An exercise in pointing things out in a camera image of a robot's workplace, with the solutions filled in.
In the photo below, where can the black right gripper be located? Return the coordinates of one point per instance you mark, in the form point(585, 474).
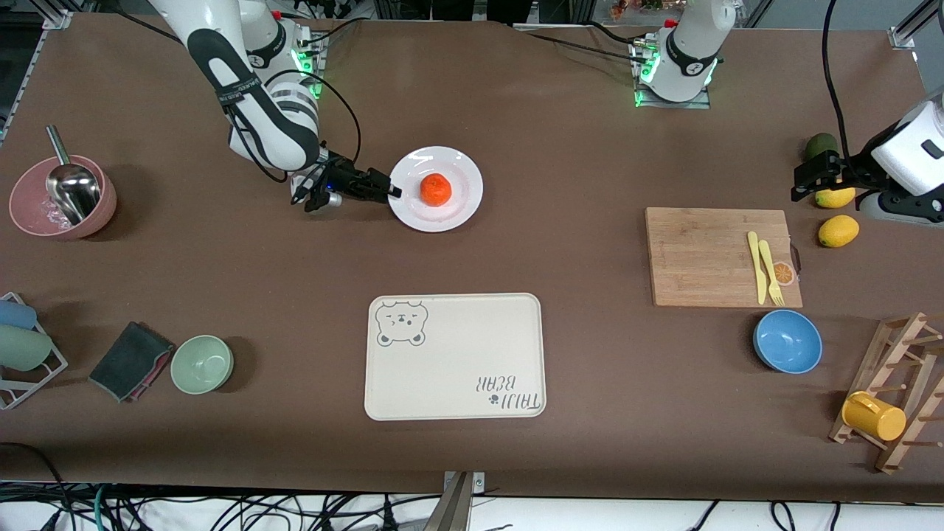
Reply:
point(345, 179)

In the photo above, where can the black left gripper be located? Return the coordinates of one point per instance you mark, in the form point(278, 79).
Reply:
point(843, 172)

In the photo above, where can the orange mandarin fruit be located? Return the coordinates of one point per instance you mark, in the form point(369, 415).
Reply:
point(436, 189)

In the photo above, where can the white round plate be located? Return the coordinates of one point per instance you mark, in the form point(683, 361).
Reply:
point(457, 214)

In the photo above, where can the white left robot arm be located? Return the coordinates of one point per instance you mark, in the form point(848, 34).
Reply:
point(689, 55)

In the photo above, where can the yellow lemon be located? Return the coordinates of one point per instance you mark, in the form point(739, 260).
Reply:
point(837, 199)
point(838, 231)

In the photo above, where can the green avocado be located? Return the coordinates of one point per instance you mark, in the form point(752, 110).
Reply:
point(818, 144)

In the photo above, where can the yellow plastic fork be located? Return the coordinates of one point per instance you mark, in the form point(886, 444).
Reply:
point(768, 265)

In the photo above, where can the yellow plastic knife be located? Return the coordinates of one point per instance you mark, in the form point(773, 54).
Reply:
point(755, 258)

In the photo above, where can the orange slice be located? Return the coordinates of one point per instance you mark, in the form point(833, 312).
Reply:
point(785, 274)

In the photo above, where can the wooden cutting board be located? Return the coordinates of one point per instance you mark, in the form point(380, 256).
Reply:
point(693, 258)

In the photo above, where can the blue bowl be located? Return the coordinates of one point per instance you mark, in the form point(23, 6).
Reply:
point(788, 341)

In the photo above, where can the wooden mug rack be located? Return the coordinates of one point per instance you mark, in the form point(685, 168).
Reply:
point(896, 335)

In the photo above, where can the cream tray with bear print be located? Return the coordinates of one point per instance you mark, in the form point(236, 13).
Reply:
point(457, 354)

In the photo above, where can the yellow mug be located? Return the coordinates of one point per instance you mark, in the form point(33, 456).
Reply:
point(874, 417)

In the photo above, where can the light green bowl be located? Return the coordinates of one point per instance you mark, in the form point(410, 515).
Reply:
point(201, 364)

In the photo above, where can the dark grey folded cloth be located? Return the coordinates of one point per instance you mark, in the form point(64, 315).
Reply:
point(129, 358)

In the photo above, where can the metal scoop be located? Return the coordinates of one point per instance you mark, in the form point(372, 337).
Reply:
point(74, 195)

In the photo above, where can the clear ice cubes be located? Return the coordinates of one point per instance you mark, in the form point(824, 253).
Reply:
point(48, 215)

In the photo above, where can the pink bowl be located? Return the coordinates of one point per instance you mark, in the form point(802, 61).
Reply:
point(29, 199)

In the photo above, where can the blue cup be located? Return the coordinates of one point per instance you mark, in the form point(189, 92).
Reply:
point(16, 315)

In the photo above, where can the light green cup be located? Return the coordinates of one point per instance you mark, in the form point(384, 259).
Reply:
point(22, 348)

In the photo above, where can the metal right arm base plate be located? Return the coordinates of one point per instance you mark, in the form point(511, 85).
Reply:
point(318, 55)

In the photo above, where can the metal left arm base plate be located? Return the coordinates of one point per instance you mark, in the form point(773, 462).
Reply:
point(675, 105)

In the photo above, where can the aluminium frame rail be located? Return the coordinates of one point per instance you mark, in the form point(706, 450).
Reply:
point(903, 35)
point(57, 18)

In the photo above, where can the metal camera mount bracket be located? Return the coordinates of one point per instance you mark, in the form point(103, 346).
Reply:
point(461, 509)

